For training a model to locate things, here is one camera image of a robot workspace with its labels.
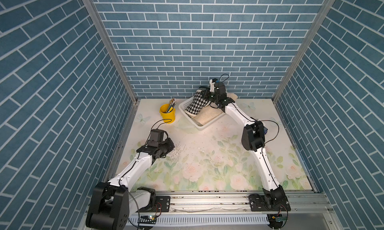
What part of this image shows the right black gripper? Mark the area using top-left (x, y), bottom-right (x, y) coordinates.
top-left (200, 89), bottom-right (220, 104)

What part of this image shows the black white patterned cloth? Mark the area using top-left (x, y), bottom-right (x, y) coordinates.
top-left (184, 86), bottom-right (210, 117)

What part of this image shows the beige knitted scarf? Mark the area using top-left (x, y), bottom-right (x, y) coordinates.
top-left (194, 104), bottom-right (224, 126)

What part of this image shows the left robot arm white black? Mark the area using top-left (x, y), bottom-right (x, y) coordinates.
top-left (86, 129), bottom-right (175, 230)

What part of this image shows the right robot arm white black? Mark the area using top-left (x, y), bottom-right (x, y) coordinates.
top-left (203, 79), bottom-right (291, 211)

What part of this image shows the white plastic mesh basket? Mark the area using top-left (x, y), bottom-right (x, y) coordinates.
top-left (179, 97), bottom-right (226, 131)

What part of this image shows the yellow cup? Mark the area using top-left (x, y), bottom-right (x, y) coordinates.
top-left (159, 104), bottom-right (176, 124)

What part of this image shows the floral table mat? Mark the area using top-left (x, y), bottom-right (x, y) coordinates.
top-left (135, 99), bottom-right (312, 191)

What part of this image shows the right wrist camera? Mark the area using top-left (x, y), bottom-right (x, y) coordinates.
top-left (209, 78), bottom-right (218, 93)

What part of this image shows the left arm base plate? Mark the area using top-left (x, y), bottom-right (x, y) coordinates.
top-left (139, 196), bottom-right (171, 214)

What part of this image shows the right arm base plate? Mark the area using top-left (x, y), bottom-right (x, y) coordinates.
top-left (248, 194), bottom-right (291, 212)

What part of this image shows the aluminium front rail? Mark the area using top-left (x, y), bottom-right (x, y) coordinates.
top-left (156, 191), bottom-right (333, 215)

